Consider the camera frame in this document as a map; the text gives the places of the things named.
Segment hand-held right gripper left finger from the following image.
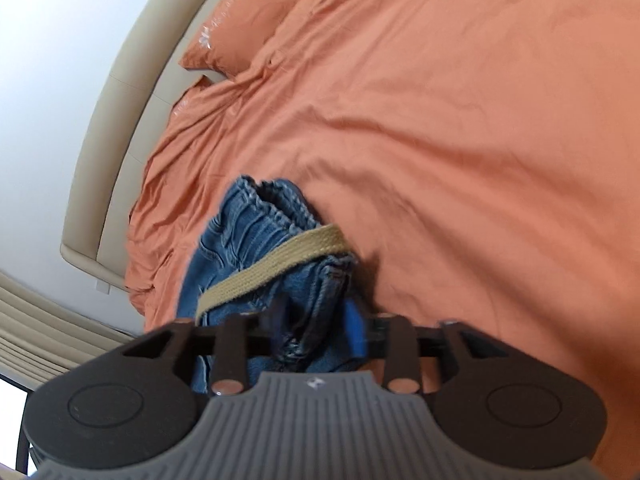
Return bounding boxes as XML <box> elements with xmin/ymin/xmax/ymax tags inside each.
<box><xmin>120</xmin><ymin>299</ymin><xmax>294</xmax><ymax>396</ymax></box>

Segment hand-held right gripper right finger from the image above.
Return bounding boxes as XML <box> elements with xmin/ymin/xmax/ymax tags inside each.
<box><xmin>344</xmin><ymin>299</ymin><xmax>505</xmax><ymax>396</ymax></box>

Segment khaki webbing belt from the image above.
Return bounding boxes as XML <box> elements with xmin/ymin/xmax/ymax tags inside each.
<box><xmin>194</xmin><ymin>225</ymin><xmax>352</xmax><ymax>324</ymax></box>

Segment blue denim pants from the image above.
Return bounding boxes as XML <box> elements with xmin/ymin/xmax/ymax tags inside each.
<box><xmin>176</xmin><ymin>175</ymin><xmax>372</xmax><ymax>397</ymax></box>

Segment orange duvet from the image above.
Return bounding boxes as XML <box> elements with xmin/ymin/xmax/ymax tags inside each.
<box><xmin>124</xmin><ymin>0</ymin><xmax>640</xmax><ymax>396</ymax></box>

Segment beige pleated curtain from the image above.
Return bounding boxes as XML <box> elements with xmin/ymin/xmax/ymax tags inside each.
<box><xmin>0</xmin><ymin>270</ymin><xmax>147</xmax><ymax>378</ymax></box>

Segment beige upholstered bed headboard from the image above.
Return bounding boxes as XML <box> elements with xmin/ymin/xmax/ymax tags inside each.
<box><xmin>60</xmin><ymin>0</ymin><xmax>323</xmax><ymax>293</ymax></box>

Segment bright window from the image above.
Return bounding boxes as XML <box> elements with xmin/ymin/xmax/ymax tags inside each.
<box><xmin>0</xmin><ymin>374</ymin><xmax>27</xmax><ymax>467</ymax></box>

